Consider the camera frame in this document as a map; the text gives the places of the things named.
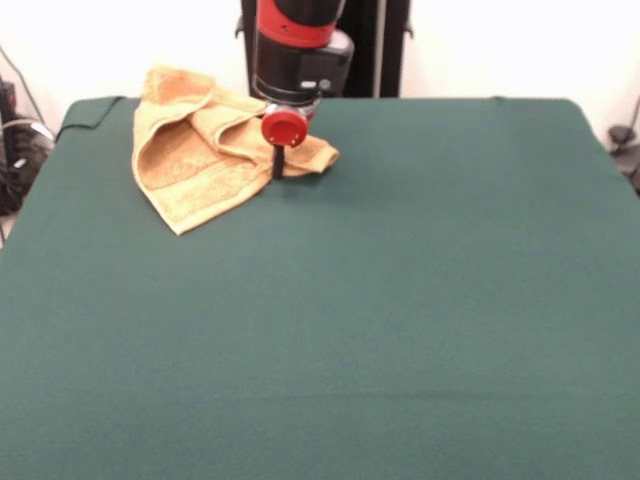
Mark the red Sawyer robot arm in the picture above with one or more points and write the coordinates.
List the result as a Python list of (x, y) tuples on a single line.
[(300, 50)]

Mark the dark grey stand foot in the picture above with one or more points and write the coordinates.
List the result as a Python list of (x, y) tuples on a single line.
[(622, 135)]

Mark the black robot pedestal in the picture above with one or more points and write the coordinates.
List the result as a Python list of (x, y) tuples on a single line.
[(380, 50)]

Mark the dark green table cloth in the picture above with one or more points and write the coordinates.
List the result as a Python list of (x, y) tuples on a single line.
[(350, 300)]

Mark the orange terry towel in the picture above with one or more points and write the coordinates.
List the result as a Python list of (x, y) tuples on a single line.
[(190, 170)]

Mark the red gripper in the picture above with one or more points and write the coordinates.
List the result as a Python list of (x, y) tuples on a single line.
[(283, 129)]

